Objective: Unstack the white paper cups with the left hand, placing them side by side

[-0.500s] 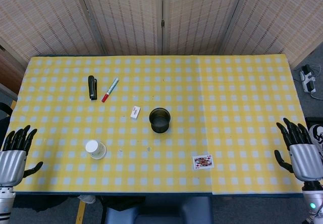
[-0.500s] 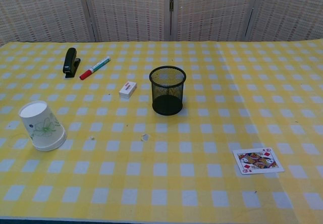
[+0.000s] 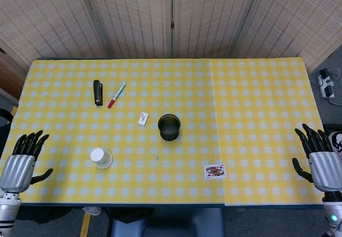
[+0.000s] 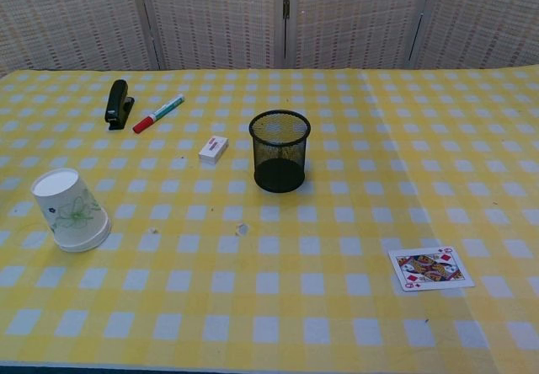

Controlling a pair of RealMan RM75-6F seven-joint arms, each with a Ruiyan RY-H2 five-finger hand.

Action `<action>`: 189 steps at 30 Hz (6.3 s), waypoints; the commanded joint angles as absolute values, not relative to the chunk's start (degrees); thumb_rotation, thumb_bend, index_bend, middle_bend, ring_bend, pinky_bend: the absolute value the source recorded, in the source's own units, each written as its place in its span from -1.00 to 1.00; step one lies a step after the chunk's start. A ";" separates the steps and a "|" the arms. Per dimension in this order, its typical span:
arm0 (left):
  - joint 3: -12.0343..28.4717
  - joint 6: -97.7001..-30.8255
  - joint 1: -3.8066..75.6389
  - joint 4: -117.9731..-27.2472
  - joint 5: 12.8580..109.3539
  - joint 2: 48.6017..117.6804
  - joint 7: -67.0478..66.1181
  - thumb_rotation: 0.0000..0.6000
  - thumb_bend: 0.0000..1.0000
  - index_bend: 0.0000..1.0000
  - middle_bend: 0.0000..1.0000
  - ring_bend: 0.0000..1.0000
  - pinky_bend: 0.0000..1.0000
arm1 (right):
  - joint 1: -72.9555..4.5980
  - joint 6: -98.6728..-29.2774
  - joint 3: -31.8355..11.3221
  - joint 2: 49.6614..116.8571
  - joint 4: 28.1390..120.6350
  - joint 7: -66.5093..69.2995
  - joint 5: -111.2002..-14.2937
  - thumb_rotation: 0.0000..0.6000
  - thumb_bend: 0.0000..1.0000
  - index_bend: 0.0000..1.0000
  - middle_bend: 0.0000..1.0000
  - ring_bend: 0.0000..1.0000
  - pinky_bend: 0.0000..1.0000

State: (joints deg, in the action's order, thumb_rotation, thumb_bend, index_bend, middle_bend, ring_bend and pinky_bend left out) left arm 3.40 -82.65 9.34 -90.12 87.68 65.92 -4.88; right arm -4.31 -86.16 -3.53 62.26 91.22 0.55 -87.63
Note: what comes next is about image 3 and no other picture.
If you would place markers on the white eraser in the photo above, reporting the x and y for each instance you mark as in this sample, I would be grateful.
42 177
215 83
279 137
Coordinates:
143 118

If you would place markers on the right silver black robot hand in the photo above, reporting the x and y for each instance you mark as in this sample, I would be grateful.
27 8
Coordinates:
324 169

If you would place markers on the yellow white checkered tablecloth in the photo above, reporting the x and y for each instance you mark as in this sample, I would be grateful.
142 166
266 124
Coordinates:
240 114

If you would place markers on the metal screen hinge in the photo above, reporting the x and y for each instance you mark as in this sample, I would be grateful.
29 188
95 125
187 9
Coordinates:
172 24

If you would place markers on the yellow floor tape strip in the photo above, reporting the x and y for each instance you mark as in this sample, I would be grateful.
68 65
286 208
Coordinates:
85 225

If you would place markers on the black stapler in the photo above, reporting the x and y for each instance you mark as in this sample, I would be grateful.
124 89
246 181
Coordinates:
97 92

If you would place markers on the woven folding screen panel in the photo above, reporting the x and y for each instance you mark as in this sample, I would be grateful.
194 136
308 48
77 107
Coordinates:
131 15
48 15
299 18
211 15

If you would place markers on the queen playing card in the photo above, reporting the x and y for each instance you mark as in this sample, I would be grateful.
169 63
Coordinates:
214 171

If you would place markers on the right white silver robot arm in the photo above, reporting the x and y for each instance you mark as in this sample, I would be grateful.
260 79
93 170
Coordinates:
333 213

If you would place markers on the red capped white marker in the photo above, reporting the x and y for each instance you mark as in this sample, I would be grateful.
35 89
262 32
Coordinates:
116 95

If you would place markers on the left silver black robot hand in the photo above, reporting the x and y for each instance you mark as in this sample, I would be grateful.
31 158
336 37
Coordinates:
17 171

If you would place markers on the dark green tin can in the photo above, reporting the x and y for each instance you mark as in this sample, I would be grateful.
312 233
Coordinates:
169 128

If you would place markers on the white power strip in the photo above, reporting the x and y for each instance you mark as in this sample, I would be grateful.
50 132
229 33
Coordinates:
326 85

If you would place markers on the brown wooden cabinet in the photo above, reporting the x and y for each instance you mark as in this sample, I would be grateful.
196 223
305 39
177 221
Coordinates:
9 74

